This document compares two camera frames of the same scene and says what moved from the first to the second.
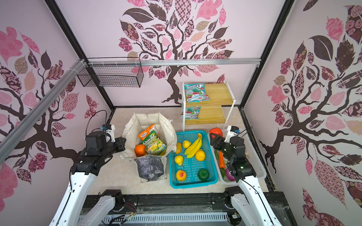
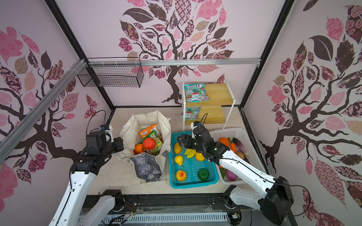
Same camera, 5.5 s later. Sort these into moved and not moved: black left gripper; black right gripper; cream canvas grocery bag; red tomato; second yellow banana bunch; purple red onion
Moved: red tomato; black right gripper
Not moved: purple red onion; second yellow banana bunch; black left gripper; cream canvas grocery bag
